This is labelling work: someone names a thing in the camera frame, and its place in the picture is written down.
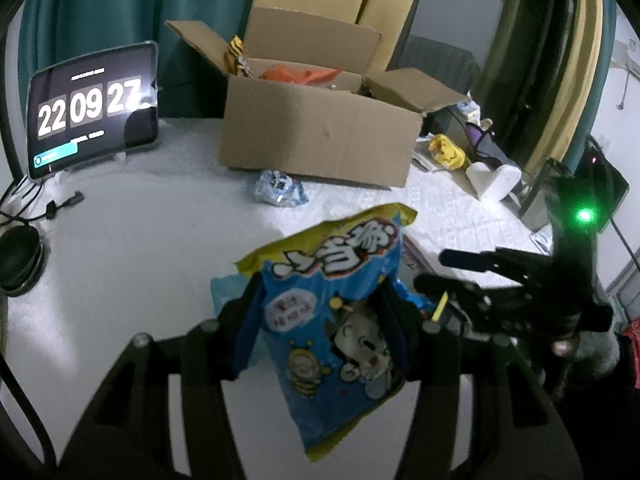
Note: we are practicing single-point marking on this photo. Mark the dark door frame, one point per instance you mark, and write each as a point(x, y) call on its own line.
point(520, 60)

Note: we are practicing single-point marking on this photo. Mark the yellow black striped packet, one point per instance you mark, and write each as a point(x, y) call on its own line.
point(235, 57)

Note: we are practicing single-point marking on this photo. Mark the black round case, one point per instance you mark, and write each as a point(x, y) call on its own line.
point(20, 255)

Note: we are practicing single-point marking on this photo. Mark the person's right hand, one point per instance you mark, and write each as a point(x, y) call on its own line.
point(564, 347)

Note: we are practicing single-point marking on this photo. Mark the orange snack bag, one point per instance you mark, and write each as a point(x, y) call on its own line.
point(295, 75)

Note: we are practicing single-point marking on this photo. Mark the blue white snack packet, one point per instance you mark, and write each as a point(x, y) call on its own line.
point(277, 187)

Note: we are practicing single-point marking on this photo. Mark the teal curtain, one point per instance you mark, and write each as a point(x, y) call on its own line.
point(100, 5)

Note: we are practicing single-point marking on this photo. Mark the yellow packet with black print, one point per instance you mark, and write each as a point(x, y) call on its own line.
point(447, 152)

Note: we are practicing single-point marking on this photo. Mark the black tablet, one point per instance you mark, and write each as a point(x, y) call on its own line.
point(90, 110)

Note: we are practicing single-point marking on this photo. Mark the light blue packet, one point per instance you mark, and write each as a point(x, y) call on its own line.
point(222, 292)

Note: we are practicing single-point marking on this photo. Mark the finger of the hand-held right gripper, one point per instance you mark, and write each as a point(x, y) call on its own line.
point(470, 259)
point(442, 285)

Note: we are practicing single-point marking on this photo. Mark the grey chair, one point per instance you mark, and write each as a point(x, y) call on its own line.
point(440, 60)

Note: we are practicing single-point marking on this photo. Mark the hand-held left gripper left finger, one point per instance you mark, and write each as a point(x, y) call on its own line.
point(247, 322)

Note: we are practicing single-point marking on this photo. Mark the black flat device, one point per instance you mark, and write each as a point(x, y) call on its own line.
point(607, 185)

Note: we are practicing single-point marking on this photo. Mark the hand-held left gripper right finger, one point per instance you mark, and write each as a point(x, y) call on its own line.
point(396, 327)

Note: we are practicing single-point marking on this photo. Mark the purple grey bag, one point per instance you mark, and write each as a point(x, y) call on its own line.
point(482, 142)

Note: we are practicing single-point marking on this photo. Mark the brown cardboard box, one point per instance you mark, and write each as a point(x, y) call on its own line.
point(310, 130)

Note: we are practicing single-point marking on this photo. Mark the blue yellow cartoon snack bag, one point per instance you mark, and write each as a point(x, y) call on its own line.
point(310, 310)

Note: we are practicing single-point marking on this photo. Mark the white textured table cover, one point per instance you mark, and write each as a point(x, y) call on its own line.
point(150, 260)

